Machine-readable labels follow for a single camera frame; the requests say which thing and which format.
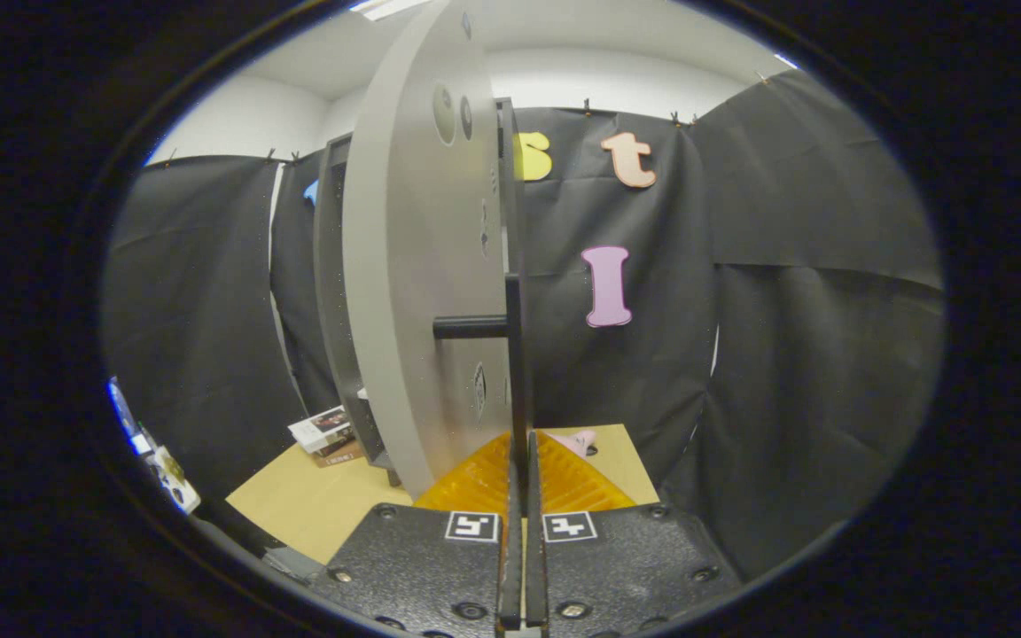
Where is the long ceiling light panel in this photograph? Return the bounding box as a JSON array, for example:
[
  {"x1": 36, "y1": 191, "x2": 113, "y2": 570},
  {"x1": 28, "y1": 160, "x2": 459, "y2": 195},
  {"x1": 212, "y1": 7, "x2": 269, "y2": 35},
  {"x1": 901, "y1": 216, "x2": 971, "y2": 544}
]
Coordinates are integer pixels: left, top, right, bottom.
[{"x1": 351, "y1": 0, "x2": 432, "y2": 20}]

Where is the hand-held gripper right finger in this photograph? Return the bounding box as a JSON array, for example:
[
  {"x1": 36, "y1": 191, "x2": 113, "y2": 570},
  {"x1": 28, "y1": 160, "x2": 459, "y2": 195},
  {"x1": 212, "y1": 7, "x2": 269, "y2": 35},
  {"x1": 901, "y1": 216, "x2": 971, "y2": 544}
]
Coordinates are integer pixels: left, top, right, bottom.
[{"x1": 525, "y1": 432, "x2": 744, "y2": 638}]

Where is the grey shoe cabinet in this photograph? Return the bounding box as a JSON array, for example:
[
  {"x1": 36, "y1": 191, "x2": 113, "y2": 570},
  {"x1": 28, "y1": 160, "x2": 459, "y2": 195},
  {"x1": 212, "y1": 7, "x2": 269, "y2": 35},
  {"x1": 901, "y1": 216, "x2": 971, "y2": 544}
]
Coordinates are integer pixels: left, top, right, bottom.
[{"x1": 314, "y1": 133, "x2": 401, "y2": 486}]

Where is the pile of printed packets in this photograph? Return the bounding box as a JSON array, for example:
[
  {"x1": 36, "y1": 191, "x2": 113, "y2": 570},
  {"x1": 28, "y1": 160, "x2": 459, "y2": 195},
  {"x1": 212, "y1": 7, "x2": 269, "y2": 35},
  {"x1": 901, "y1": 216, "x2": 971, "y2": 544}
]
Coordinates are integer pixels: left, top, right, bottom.
[{"x1": 107, "y1": 379, "x2": 203, "y2": 515}]

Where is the brown book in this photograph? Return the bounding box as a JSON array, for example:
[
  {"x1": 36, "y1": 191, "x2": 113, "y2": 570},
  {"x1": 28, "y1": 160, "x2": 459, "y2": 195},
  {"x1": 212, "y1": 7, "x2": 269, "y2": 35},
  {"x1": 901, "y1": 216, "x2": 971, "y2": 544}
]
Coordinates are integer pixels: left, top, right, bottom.
[{"x1": 311, "y1": 439, "x2": 366, "y2": 468}]

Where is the black backdrop cloth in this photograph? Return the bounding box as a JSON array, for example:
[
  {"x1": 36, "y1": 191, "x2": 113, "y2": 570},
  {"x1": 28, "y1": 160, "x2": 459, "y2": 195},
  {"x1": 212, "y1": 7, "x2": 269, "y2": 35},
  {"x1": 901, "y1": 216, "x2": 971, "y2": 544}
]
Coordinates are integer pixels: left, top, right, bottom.
[{"x1": 101, "y1": 69, "x2": 947, "y2": 581}]

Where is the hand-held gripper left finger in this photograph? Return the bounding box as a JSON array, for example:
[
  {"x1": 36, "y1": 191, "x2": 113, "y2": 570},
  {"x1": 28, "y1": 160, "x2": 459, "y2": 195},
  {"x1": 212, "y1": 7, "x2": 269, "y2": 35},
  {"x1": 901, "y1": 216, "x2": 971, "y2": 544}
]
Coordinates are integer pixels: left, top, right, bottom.
[{"x1": 309, "y1": 432, "x2": 525, "y2": 638}]

